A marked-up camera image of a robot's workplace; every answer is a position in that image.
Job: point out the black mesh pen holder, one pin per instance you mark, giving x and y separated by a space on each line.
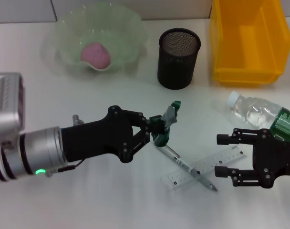
176 66

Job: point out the silver ballpoint pen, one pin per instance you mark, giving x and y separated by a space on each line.
183 164

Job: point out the yellow plastic bin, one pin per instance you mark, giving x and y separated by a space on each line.
250 47

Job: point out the clear water bottle green label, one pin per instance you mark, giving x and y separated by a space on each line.
254 112

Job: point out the green translucent fruit bowl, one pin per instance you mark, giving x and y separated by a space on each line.
126 28

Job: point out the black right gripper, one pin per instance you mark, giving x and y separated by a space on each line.
273 159

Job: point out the green silver plastic wrapper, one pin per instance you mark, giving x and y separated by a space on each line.
170 117

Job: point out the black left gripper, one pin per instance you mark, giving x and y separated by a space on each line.
95 140

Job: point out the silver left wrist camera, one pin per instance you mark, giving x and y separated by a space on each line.
6 105

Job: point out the transparent plastic ruler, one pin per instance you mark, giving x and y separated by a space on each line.
183 177

